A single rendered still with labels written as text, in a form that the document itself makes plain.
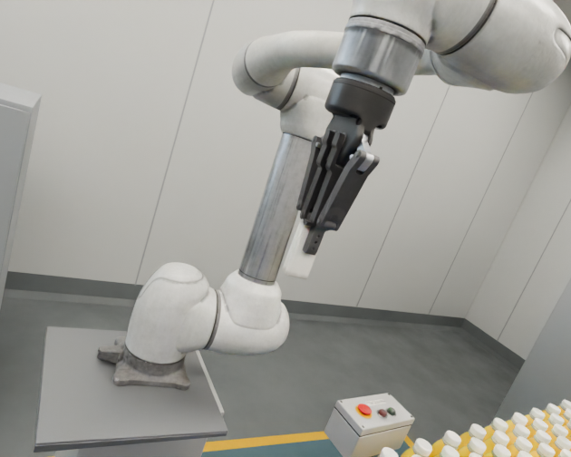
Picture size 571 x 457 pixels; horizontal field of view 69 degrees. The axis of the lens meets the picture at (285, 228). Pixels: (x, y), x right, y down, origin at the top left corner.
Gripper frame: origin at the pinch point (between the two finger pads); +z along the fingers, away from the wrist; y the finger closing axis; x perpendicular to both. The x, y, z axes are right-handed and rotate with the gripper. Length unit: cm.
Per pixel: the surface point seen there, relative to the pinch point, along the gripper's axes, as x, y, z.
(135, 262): -12, 269, 118
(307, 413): -130, 153, 151
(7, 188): 55, 133, 42
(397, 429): -57, 24, 47
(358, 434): -43, 21, 47
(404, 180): -237, 293, -9
